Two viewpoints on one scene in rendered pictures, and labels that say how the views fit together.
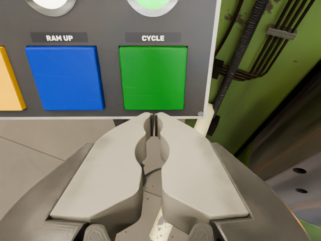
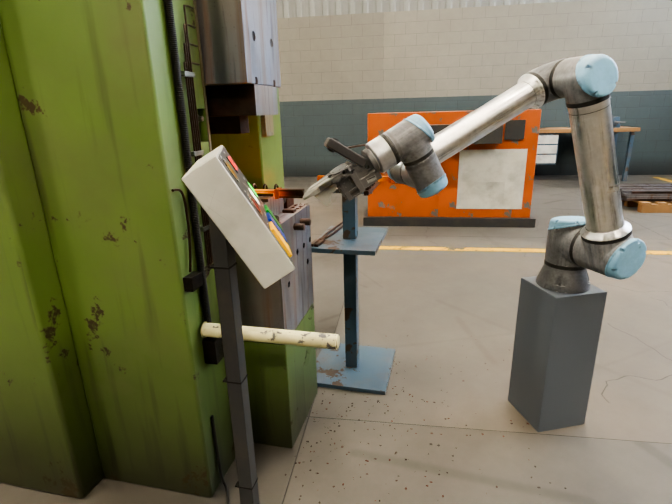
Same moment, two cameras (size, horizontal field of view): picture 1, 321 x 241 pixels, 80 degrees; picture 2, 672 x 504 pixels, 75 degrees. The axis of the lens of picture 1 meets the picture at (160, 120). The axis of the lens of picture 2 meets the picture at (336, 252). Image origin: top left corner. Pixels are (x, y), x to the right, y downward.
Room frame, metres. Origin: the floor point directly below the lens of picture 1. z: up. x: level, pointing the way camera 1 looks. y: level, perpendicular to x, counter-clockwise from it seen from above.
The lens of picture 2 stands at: (0.19, 1.16, 1.27)
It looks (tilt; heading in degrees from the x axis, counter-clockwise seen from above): 18 degrees down; 260
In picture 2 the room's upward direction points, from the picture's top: 2 degrees counter-clockwise
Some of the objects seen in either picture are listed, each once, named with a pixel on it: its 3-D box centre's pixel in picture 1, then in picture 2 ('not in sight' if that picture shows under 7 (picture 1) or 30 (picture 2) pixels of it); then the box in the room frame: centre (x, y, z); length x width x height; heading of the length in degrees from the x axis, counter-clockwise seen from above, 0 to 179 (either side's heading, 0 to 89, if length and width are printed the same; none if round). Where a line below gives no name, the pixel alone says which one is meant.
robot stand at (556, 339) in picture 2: not in sight; (552, 351); (-0.97, -0.29, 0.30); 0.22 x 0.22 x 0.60; 1
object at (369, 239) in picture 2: not in sight; (350, 239); (-0.22, -0.81, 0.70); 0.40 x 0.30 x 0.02; 66
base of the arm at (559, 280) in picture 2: not in sight; (563, 272); (-0.97, -0.29, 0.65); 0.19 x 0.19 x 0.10
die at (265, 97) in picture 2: not in sight; (210, 102); (0.33, -0.52, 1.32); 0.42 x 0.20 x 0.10; 157
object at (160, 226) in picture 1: (187, 162); (269, 335); (0.19, -0.08, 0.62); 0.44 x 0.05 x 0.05; 157
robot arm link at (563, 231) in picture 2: not in sight; (570, 239); (-0.97, -0.28, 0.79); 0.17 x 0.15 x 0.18; 98
